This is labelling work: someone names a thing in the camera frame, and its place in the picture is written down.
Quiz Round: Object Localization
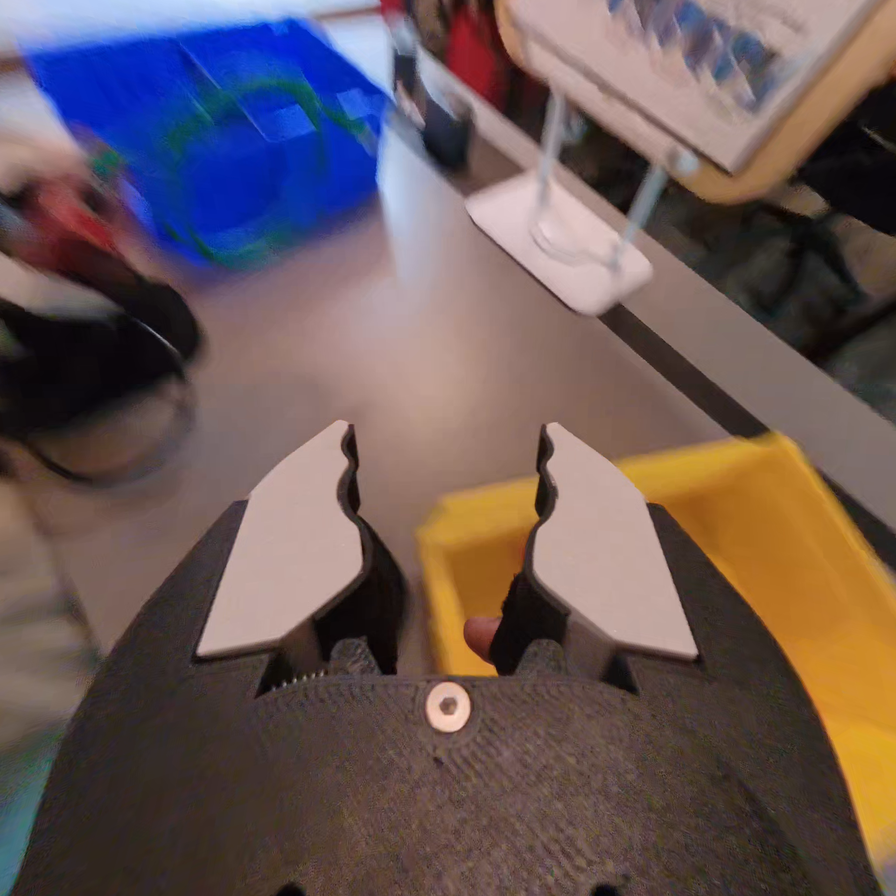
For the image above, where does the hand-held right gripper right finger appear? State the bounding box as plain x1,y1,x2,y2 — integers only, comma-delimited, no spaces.
524,422,701,665

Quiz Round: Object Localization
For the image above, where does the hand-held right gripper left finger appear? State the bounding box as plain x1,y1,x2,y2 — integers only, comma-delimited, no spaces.
196,420,368,662

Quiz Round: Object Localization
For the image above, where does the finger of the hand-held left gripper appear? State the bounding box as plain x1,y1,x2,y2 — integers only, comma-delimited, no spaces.
0,252,123,326

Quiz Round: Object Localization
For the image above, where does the red ethernet splitter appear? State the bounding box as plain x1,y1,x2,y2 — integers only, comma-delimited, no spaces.
14,185,123,272

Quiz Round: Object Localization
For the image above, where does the yellow plastic bin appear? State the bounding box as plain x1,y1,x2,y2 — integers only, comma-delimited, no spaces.
414,432,896,876

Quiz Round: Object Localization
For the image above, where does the black ethernet cable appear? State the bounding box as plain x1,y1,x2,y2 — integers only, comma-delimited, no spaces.
17,329,199,489

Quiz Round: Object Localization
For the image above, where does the blue plastic bin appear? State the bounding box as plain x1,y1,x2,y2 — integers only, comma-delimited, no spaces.
21,17,389,272

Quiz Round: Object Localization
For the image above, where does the green ethernet cable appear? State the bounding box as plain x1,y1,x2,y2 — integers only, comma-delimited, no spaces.
164,76,373,272

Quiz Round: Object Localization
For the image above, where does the grey desk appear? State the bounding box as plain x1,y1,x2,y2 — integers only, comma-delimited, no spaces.
42,42,896,676

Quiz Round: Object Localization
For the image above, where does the black padded wrist rest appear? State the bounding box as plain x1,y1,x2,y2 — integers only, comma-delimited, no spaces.
0,269,205,450

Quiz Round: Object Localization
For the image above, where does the person's cream clothing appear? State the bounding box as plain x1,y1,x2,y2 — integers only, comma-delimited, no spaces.
0,483,100,771

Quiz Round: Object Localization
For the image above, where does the white document stand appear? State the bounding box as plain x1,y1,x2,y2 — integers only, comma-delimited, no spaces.
465,91,699,318

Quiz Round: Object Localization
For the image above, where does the black pole clamp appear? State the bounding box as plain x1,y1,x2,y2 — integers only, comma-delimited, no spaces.
391,21,426,121

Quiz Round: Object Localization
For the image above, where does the dark grey box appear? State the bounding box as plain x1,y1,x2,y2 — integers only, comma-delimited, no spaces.
420,91,475,170

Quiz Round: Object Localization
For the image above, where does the red crate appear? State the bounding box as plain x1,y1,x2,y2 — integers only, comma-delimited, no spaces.
447,0,510,107

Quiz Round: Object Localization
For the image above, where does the tan printed poster board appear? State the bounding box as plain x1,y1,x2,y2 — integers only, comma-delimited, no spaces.
493,0,896,206

